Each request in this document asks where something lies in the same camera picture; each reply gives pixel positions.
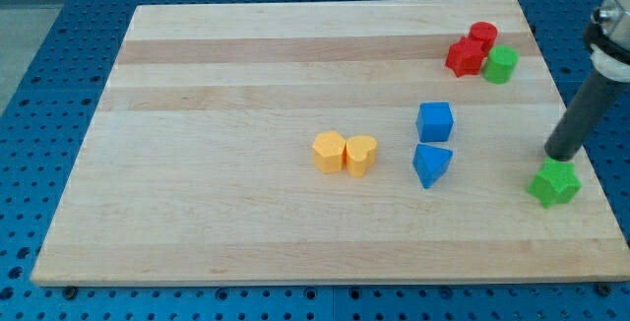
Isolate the yellow hexagon block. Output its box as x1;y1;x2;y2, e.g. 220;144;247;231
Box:
312;131;347;174

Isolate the red star block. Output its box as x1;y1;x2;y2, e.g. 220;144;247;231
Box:
445;36;485;77

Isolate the blue triangle block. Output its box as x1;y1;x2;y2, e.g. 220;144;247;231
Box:
412;144;453;189

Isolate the green star block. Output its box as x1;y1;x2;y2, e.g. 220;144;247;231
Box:
527;158;582;209

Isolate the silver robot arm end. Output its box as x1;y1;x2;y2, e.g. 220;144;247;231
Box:
583;0;629;83

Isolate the green cylinder block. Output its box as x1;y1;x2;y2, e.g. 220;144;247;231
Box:
482;45;519;84

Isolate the blue cube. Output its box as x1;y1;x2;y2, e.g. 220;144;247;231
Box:
416;101;454;142

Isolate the black pusher rod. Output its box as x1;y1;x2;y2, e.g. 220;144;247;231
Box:
544;70;629;161

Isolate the red cylinder block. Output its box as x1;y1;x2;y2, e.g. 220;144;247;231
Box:
468;22;498;54

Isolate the wooden board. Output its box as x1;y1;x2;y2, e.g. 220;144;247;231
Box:
31;0;629;287

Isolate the yellow heart block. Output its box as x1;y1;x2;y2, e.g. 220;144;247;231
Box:
346;136;378;177

